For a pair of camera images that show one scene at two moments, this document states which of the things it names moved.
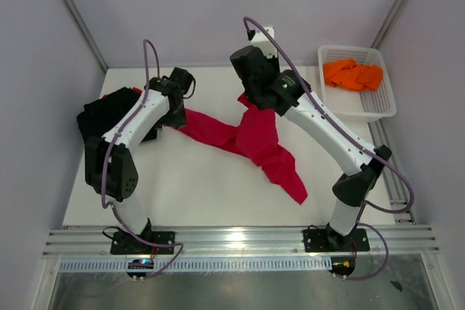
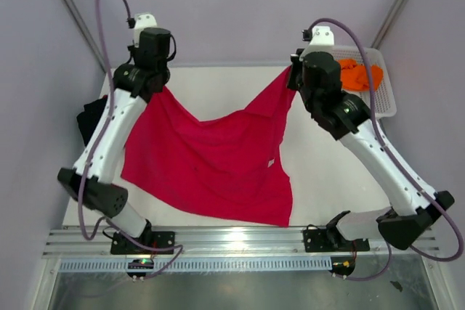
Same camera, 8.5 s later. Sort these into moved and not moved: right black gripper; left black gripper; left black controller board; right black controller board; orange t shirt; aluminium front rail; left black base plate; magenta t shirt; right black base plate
Moved: left black gripper; magenta t shirt; right black gripper
Not moved: left black controller board; orange t shirt; left black base plate; aluminium front rail; right black base plate; right black controller board
